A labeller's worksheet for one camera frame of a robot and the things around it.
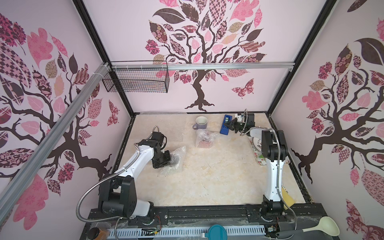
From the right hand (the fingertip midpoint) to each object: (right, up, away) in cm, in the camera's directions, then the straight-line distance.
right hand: (225, 122), depth 105 cm
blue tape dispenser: (-1, -6, -1) cm, 6 cm away
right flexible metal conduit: (+16, -34, -41) cm, 56 cm away
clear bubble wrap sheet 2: (-16, -12, -9) cm, 21 cm away
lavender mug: (-17, -1, +4) cm, 18 cm away
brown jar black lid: (-68, -54, -37) cm, 95 cm away
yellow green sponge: (+29, -43, -26) cm, 58 cm away
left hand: (-37, -26, -22) cm, 50 cm away
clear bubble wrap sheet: (-35, -27, -26) cm, 51 cm away
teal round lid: (-12, -49, -42) cm, 66 cm away
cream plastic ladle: (+42, -51, -34) cm, 75 cm away
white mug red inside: (-34, -22, -22) cm, 46 cm away
